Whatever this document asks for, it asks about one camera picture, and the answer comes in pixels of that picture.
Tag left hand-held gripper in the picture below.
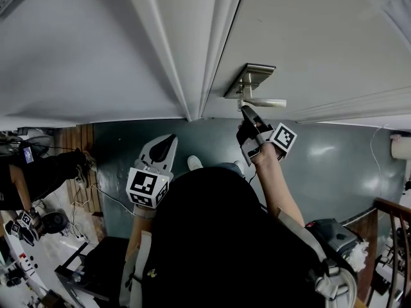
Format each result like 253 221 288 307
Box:
125 133 179 209

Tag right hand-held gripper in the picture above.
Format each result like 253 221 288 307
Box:
236 105 298 167

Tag silver door lock plate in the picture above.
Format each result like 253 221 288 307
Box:
223 63 277 100

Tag person's left forearm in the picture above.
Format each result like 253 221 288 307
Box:
125 203 158 262

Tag person's right forearm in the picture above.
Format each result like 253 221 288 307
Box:
250 142 306 228

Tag white door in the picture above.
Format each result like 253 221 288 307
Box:
199 0 411 125

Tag person's blue jeans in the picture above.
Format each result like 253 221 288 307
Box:
210 162 245 179

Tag person's black shirt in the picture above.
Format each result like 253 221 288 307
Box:
141 166 326 308

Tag grey standing fan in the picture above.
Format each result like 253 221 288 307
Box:
19 134 53 157

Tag black round floor fan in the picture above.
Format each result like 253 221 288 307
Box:
40 211 69 235

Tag black low table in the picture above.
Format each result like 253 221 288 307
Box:
53 235 130 302

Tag black grey backpack unit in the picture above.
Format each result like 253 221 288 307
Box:
304 218 364 271

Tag white paper roll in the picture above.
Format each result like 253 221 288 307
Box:
389 133 411 160

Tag white fluffy stuffing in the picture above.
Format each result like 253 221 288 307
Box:
345 240 371 273

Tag white desk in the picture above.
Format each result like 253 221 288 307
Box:
0 228 49 303

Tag wooden stair railing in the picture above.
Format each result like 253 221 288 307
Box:
365 197 411 308

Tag silver door lever handle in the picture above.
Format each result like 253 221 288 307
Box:
238 78 287 108

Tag white floor cable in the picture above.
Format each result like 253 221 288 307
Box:
91 184 136 217

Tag white door frame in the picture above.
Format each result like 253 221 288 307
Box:
121 0 248 123

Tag grey backpack strap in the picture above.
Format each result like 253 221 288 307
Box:
275 207 358 301
118 230 152 308

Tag thin white hanging cord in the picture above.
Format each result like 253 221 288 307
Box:
369 124 390 219

